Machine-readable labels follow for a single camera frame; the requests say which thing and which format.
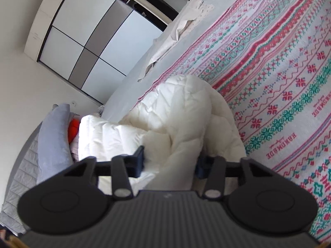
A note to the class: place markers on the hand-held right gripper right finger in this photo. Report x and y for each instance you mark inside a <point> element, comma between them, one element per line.
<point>203,166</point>

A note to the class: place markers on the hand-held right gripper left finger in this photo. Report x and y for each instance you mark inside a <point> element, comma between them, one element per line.
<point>138,162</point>

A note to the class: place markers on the white puffer jacket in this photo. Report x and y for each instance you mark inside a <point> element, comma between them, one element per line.
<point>175,113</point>

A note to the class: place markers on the grey bed sheet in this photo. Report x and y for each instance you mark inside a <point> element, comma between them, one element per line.
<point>121,100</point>

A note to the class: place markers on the pink pillow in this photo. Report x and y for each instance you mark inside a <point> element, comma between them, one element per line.
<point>75,149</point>

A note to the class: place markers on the orange plush item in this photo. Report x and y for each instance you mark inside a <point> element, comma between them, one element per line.
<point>74,130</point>

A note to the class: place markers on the grey pillow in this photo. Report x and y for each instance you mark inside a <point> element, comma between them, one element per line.
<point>54,139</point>

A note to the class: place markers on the red green patterned blanket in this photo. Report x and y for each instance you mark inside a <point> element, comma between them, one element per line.
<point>271,69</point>

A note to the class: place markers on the grey quilted mattress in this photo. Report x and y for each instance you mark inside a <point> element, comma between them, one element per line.
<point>18,180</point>

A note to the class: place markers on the white grey sliding wardrobe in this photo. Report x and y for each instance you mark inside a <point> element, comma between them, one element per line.
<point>77,46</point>

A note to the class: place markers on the cream floral cloth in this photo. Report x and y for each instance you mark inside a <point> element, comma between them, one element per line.
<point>181,23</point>

